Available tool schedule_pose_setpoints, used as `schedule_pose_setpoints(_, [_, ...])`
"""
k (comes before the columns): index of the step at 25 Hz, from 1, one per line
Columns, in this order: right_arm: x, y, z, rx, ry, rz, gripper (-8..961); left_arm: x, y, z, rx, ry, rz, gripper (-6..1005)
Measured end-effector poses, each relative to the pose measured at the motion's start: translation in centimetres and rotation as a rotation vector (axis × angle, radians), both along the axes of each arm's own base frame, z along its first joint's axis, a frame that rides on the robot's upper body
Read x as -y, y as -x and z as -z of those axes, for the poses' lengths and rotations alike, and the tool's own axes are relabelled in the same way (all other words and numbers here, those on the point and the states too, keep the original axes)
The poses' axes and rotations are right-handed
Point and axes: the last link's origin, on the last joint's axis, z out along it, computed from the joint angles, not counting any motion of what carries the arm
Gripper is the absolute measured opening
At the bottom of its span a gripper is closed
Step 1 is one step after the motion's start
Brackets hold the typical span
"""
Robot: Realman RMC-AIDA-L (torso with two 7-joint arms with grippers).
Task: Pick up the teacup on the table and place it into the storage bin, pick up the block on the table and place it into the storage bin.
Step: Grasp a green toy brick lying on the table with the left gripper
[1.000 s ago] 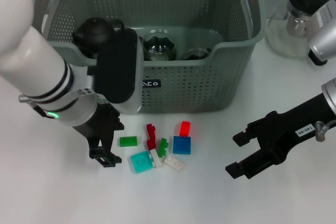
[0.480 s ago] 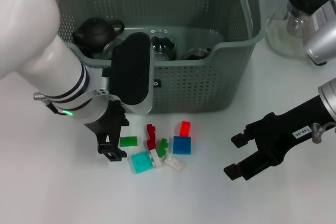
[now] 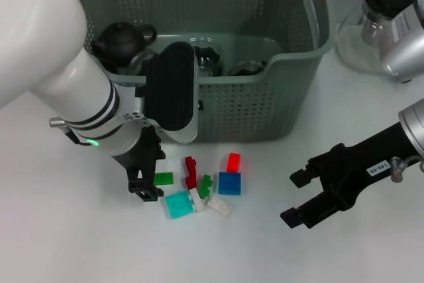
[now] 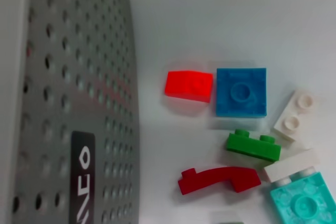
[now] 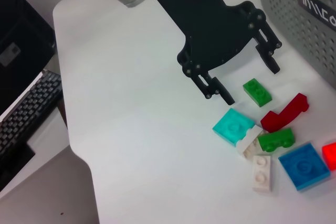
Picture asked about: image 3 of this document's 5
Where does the green two-stud brick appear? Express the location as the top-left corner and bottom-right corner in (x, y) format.
(154, 172), (175, 186)

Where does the glass teacup with black holder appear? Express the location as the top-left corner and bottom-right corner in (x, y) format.
(227, 60), (268, 77)
(128, 49), (156, 76)
(188, 37), (225, 78)

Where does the white two-stud brick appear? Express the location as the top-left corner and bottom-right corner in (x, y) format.
(207, 196), (233, 218)

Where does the cyan square brick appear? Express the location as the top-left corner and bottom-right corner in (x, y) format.
(164, 190), (195, 220)

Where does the right gripper silver cable connector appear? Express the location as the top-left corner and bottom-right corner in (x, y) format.
(389, 156), (421, 184)

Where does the black clay teapot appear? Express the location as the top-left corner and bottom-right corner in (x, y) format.
(90, 21), (158, 67)

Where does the red tall brick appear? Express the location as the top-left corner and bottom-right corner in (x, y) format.
(227, 152), (242, 173)

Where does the grey perforated storage bin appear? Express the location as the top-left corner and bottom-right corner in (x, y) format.
(59, 0), (336, 144)

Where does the glass teapot with black lid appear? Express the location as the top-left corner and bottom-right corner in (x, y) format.
(334, 0), (424, 77)

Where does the dark red angled brick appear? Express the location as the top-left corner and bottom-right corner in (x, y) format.
(184, 156), (199, 190)

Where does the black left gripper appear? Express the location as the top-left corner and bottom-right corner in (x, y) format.
(113, 125), (166, 203)

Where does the left gripper cable with connector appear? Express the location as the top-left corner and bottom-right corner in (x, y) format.
(48, 116), (80, 145)

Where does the green small brick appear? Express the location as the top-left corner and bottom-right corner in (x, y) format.
(198, 174), (215, 199)

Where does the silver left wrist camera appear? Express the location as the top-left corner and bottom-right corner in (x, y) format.
(134, 40), (202, 144)

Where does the blue square brick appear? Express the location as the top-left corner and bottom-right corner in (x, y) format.
(217, 170), (243, 196)

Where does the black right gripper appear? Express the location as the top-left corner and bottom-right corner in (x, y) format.
(280, 123), (417, 230)

